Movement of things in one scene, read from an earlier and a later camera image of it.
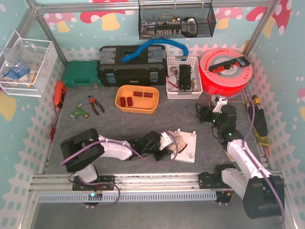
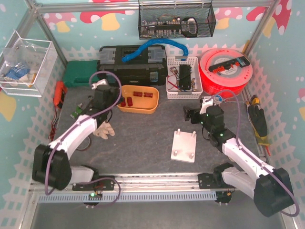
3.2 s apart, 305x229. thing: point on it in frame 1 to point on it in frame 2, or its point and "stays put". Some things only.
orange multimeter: [60, 92] stays put
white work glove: [181, 144] to [103, 130]
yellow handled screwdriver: [256, 99] stays put
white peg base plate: [188, 154] stays put
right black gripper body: [207, 113] to [193, 115]
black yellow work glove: [259, 125] stays put
